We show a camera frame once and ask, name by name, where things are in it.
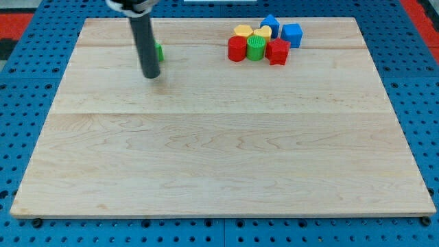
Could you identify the red star block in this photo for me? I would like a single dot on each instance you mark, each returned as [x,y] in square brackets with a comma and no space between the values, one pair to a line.
[277,51]

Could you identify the green star block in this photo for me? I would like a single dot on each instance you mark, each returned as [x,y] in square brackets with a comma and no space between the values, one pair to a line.
[159,51]

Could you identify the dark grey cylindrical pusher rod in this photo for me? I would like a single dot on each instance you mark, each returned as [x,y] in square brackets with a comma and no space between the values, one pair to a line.
[145,43]

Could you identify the light wooden board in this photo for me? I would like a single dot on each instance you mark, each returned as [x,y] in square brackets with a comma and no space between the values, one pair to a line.
[316,137]

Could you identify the blue cube block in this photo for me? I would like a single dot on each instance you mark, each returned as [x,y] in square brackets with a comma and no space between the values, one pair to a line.
[292,33]

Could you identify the yellow hexagon block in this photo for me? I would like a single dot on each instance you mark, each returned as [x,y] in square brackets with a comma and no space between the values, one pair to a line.
[243,30]

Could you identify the green cylinder block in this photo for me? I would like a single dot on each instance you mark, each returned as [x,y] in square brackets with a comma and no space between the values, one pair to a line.
[255,48]

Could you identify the red cylinder block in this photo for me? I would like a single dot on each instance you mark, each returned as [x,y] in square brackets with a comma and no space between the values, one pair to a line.
[237,48]

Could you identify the yellow heart block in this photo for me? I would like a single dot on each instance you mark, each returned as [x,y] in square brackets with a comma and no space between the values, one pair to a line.
[265,32]

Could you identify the blue pentagon block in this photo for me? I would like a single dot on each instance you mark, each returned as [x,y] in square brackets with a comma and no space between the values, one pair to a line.
[272,22]

